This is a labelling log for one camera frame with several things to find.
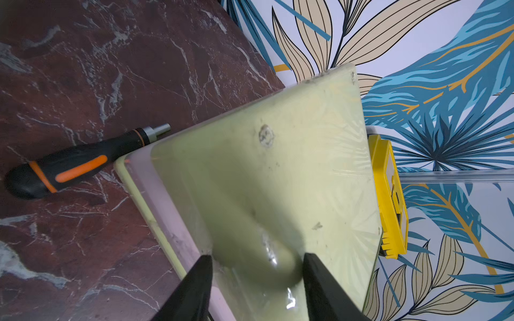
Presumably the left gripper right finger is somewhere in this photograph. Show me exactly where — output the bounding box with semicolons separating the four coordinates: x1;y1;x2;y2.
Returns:
303;253;369;321

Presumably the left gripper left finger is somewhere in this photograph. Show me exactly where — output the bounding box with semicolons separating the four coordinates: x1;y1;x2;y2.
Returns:
151;255;213;321

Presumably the light green drawer cabinet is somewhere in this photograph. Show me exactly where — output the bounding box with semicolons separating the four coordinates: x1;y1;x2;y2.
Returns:
114;63;383;321

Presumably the yellow black toolbox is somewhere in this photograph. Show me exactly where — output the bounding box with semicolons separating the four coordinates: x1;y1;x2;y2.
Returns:
368;135;409;259

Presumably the black orange screwdriver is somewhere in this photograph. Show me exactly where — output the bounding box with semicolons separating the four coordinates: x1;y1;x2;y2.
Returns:
4;124;171;200

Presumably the right metal corner post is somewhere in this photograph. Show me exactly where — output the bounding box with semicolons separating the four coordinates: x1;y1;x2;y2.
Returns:
400;169;513;184

